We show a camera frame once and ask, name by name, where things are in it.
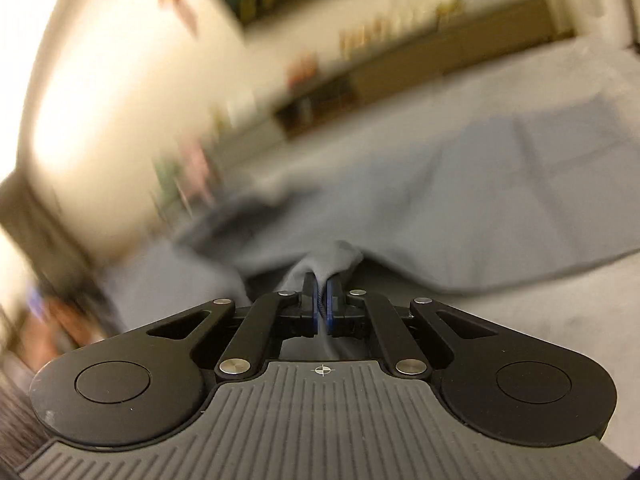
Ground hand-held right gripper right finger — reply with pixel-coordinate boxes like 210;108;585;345
326;272;501;379

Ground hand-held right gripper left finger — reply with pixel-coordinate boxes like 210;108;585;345
146;271;320;380

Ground grey pants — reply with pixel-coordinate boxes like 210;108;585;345
102;97;640;361

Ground pink plastic chair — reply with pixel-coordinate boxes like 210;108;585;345
184;139;222;202

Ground green plastic chair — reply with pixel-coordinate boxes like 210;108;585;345
152;159;187;213

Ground red gold table ornament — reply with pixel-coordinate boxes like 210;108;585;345
286;54;321;89

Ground long low tv cabinet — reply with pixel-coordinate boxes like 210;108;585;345
210;0;576;161

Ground person's grey knitted clothing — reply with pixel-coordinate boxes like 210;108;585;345
0;347;51;441

